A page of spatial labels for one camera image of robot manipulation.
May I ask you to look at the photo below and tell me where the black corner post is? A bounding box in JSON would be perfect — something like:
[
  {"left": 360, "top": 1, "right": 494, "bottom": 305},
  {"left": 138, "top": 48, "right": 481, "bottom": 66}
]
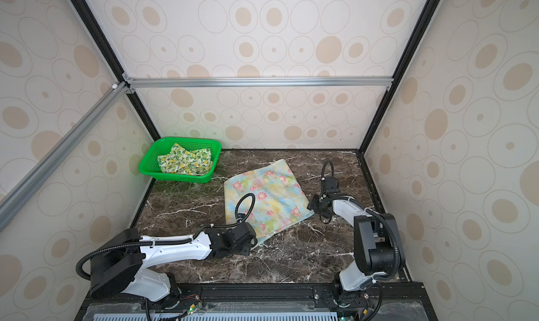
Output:
[
  {"left": 69, "top": 0, "right": 161, "bottom": 141},
  {"left": 357, "top": 0, "right": 442, "bottom": 157}
]

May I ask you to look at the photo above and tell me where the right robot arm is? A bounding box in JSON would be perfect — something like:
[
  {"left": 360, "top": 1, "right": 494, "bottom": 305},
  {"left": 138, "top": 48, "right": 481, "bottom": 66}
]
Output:
[{"left": 307, "top": 176, "right": 405, "bottom": 293}]

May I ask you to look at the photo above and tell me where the black left corner post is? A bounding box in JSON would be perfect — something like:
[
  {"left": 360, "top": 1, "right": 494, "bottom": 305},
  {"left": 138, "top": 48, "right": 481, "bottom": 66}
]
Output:
[{"left": 69, "top": 0, "right": 161, "bottom": 141}]

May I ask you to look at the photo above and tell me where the lemon print folded skirt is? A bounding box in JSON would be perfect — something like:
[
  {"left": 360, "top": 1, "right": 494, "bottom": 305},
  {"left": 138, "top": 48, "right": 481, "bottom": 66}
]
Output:
[{"left": 157, "top": 144, "right": 213, "bottom": 176}]

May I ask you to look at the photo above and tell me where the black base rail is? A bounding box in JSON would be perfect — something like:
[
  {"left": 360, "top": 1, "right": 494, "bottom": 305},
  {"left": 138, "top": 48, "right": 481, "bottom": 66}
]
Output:
[{"left": 76, "top": 283, "right": 437, "bottom": 320}]

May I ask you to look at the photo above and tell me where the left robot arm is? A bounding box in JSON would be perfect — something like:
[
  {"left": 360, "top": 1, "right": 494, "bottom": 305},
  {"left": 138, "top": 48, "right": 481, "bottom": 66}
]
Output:
[{"left": 75, "top": 222, "right": 258, "bottom": 309}]

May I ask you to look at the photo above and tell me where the green plastic basket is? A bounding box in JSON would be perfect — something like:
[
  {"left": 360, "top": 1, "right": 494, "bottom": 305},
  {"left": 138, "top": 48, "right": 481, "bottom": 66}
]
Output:
[{"left": 138, "top": 137, "right": 222, "bottom": 184}]

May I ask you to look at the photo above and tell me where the black right corner post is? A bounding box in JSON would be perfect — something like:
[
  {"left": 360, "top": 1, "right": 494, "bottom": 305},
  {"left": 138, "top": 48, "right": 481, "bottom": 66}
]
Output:
[{"left": 357, "top": 0, "right": 442, "bottom": 157}]

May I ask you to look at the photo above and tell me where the pastel floral skirt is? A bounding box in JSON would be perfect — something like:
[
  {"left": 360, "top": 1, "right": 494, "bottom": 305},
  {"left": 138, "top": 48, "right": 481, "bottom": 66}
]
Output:
[{"left": 224, "top": 159, "right": 314, "bottom": 245}]

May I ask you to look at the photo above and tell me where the diagonal aluminium left rail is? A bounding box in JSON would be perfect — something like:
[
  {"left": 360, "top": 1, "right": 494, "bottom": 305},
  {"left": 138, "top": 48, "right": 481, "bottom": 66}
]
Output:
[{"left": 1, "top": 82, "right": 127, "bottom": 230}]

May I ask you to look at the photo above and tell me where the horizontal aluminium back rail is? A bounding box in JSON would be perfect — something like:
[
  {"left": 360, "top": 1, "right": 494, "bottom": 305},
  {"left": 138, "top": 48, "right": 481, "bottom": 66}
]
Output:
[{"left": 127, "top": 76, "right": 393, "bottom": 88}]

